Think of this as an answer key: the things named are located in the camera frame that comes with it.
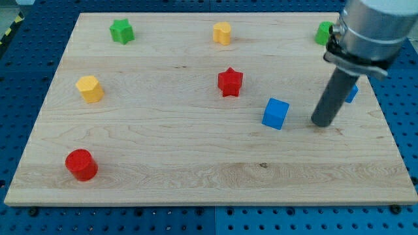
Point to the blue cube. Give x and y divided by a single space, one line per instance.
275 113

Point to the yellow heart block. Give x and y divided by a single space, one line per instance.
222 33

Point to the green star block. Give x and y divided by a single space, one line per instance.
122 31

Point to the wooden board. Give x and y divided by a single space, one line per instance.
163 134

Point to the red cylinder block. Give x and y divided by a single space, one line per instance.
81 165

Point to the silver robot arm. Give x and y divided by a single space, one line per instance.
365 40

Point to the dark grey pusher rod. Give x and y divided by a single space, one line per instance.
333 97

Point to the yellow hexagon block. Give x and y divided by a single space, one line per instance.
90 89

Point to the red star block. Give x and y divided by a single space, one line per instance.
230 82

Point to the small blue block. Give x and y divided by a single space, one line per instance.
352 94

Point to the green cylinder block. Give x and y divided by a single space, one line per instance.
322 34

